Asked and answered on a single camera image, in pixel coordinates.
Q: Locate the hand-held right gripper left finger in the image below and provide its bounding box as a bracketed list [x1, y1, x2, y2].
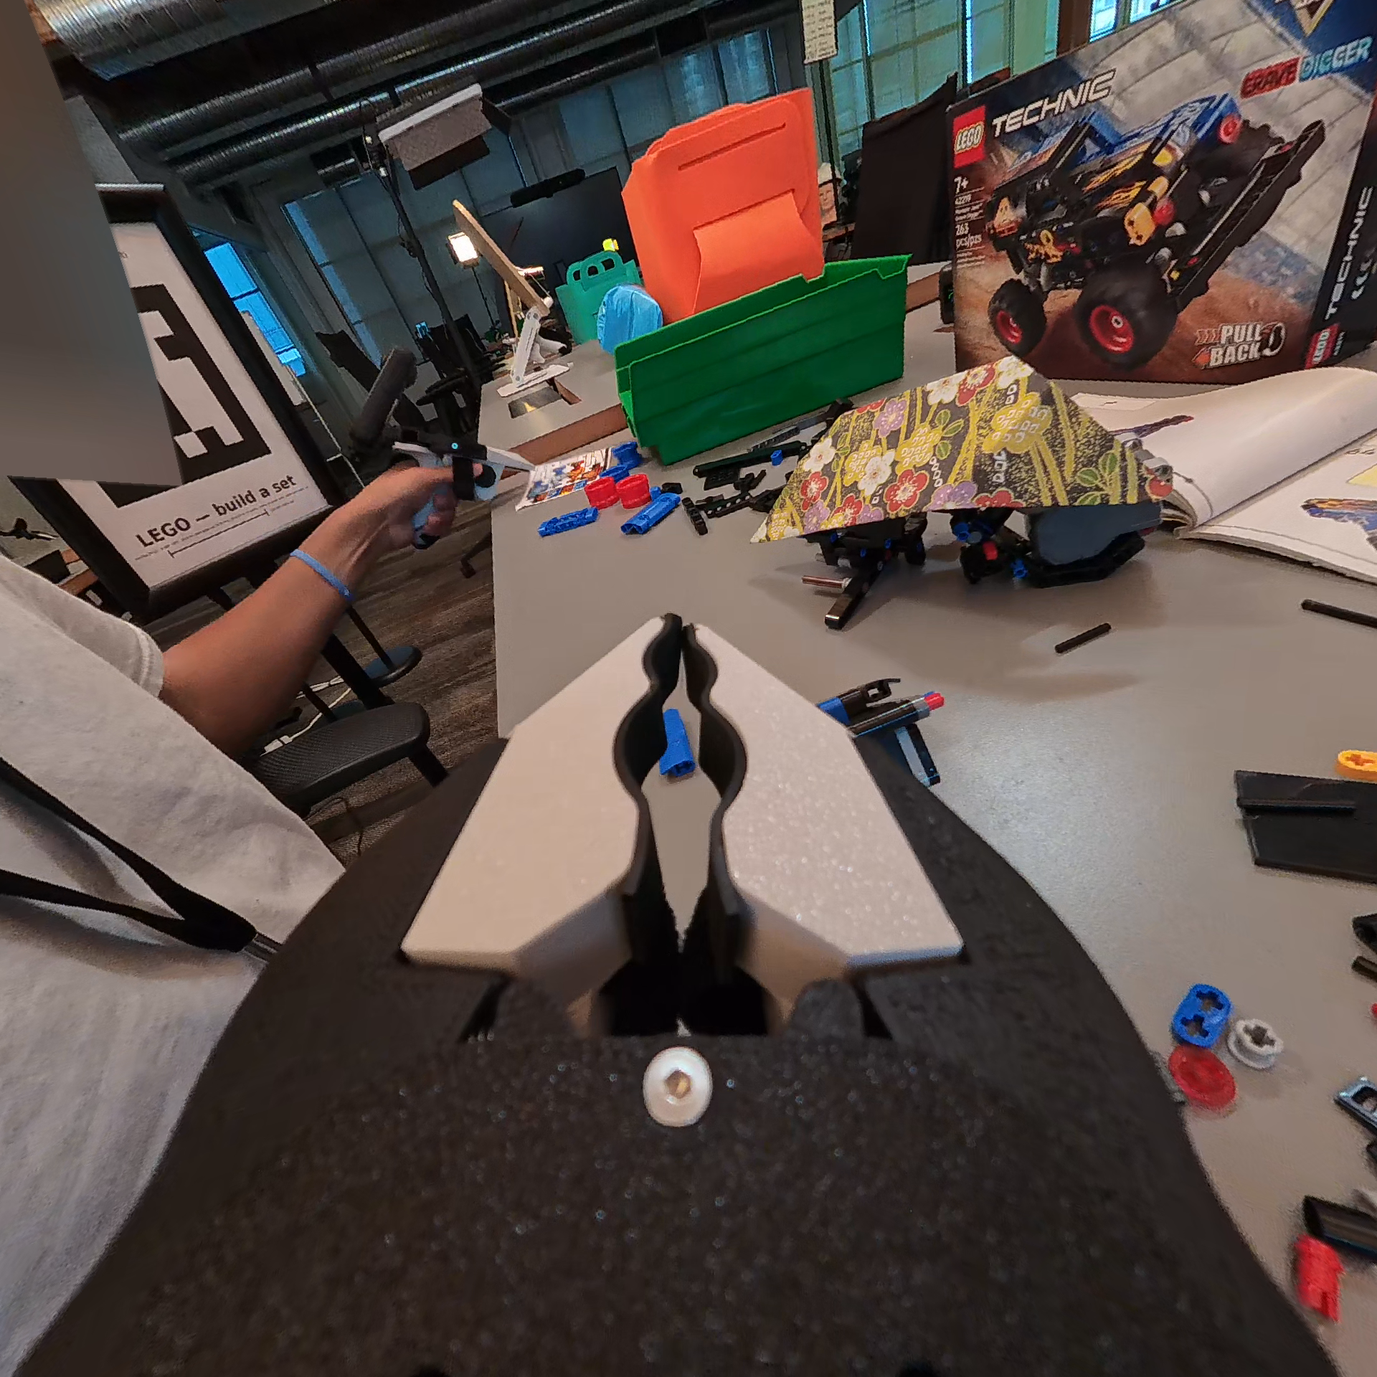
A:
[400, 613, 687, 1037]

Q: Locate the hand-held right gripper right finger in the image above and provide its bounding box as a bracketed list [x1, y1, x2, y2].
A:
[680, 621, 964, 1037]

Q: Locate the person's left forearm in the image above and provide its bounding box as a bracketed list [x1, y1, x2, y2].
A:
[159, 525, 357, 758]

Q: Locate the blue black lego subassembly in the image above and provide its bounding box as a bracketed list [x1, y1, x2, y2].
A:
[815, 677, 947, 788]

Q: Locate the pile of black lego pieces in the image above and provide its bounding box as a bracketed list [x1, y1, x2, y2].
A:
[683, 400, 852, 537]

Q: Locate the black lego vehicle chassis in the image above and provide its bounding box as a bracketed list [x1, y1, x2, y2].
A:
[800, 499, 1166, 631]

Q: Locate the blue lego axle connector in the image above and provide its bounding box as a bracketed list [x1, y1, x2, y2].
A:
[1170, 984, 1233, 1050]

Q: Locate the red round lego piece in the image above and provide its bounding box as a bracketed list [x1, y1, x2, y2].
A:
[1166, 1043, 1239, 1110]

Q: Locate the black lego panel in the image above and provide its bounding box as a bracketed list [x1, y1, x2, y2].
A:
[1233, 769, 1377, 887]

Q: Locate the black curved lego piece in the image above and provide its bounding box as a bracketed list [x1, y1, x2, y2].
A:
[1301, 1194, 1377, 1261]

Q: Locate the red lego pin piece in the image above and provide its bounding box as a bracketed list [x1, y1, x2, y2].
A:
[1291, 1235, 1347, 1323]

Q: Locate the lego set cardboard box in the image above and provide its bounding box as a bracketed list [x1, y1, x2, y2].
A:
[947, 0, 1377, 386]

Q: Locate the person's left hand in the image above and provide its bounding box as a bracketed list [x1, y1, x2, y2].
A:
[323, 465, 456, 561]

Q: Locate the colourful sticker sheet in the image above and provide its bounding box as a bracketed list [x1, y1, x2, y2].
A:
[513, 452, 617, 512]

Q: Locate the blue wristband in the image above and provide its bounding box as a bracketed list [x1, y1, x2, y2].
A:
[288, 547, 357, 604]

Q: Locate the green plastic basket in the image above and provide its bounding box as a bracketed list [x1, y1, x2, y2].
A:
[554, 250, 644, 346]

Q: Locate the light blue plastic bag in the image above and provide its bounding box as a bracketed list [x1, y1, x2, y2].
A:
[597, 283, 665, 354]

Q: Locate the wooden board on white stand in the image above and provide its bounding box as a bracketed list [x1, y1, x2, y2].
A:
[452, 198, 574, 396]

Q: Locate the black mesh office chair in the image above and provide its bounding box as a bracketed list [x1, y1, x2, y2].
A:
[252, 702, 432, 819]

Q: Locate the black monitor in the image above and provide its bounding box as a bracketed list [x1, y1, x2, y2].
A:
[478, 167, 637, 293]

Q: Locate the framed sign board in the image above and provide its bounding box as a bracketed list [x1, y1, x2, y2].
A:
[10, 185, 348, 620]

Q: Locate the green plastic bin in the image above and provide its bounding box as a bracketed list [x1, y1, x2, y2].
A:
[612, 254, 914, 466]

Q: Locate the studio light panel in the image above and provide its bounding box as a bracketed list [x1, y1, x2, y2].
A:
[376, 83, 513, 191]

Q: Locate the orange plastic bin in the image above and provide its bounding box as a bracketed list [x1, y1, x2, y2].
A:
[621, 88, 828, 324]

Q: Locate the floral patterned paper sheet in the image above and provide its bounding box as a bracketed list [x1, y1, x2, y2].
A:
[750, 354, 1166, 545]

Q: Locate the person's white shirt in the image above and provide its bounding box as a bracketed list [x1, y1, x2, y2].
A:
[0, 554, 346, 1377]

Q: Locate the open instruction booklet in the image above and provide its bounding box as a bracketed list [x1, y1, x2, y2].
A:
[1070, 366, 1377, 588]

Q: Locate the black lanyard strap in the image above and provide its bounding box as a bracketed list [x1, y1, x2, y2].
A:
[0, 758, 260, 954]

